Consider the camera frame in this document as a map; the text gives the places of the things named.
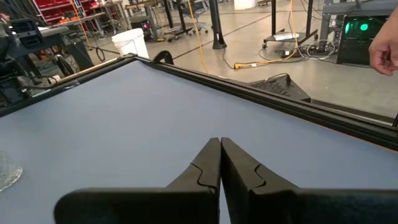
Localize yellow cord with plug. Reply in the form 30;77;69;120
233;0;299;70

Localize black stand post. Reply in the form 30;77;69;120
208;0;228;50

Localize person's forearm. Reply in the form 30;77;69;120
381;5;398;35

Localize white plastic bucket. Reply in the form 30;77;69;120
111;27;150;60

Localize clear glass vase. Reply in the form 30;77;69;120
0;151;24;192

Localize long yellow cable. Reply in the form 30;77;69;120
185;0;210;75

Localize red storage shelving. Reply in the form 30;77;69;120
32;0;86;24

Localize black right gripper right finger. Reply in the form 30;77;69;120
220;137;398;224

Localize black rolling stand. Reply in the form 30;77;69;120
262;0;320;49

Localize person's hand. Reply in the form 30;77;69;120
368;29;398;77

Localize computer tower green lights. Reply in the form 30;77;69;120
336;14;389;65

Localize black arched cable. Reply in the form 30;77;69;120
152;50;174;65

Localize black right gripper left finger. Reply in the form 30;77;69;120
53;137;222;224

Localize black table frame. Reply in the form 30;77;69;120
0;52;398;152

